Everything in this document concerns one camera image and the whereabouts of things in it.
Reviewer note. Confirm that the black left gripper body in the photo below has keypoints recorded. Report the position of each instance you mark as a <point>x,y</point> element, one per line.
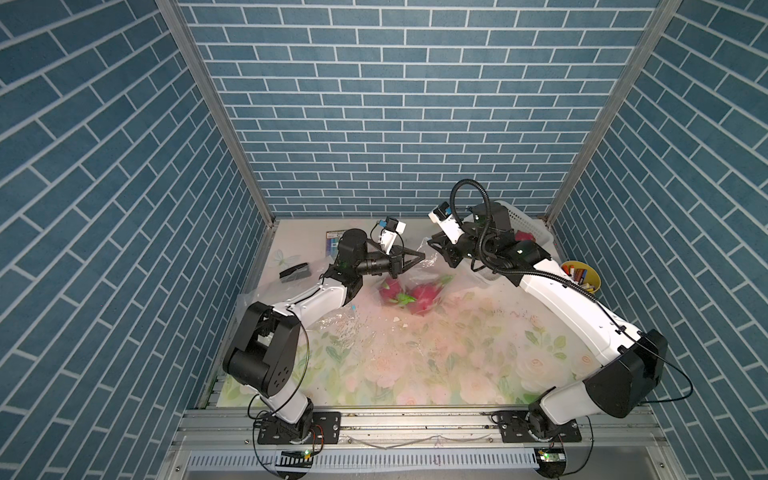
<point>373,265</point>

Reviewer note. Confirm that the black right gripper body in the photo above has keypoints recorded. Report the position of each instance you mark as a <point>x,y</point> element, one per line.
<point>466,249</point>

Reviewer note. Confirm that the pink dragon fruit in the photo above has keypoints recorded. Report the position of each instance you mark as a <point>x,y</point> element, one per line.
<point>524,236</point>
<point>425,297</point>

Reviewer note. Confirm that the zip bag with dragonfruit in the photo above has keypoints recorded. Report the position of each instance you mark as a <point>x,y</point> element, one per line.
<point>392,292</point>

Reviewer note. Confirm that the clear zip-top bag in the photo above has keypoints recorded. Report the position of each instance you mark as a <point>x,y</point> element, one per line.
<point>309,299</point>

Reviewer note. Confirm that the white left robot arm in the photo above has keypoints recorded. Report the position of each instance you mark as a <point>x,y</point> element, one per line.
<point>261,355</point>

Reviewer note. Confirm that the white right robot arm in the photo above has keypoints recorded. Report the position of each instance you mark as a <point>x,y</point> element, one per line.
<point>630,360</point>

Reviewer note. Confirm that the white plastic basket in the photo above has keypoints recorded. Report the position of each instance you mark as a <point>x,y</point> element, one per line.
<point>521,221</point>

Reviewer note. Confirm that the black stapler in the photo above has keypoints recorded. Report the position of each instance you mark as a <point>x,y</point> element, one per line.
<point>295,272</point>

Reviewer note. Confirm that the yellow pen cup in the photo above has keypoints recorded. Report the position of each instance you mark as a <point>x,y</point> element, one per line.
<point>582,274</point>

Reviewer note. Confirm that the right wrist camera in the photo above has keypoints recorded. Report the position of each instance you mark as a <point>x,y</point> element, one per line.
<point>443,216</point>

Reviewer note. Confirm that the right corner aluminium post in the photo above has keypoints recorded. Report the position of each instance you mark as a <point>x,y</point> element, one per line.
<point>657,24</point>

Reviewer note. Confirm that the corner aluminium post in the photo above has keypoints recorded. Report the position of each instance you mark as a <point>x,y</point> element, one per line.
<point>657,24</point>
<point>182,35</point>

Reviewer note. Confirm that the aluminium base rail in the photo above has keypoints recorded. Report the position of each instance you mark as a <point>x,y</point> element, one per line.
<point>420,443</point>

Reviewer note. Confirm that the left corner aluminium post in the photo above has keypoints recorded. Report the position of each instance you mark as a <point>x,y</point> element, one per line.
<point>182,35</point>

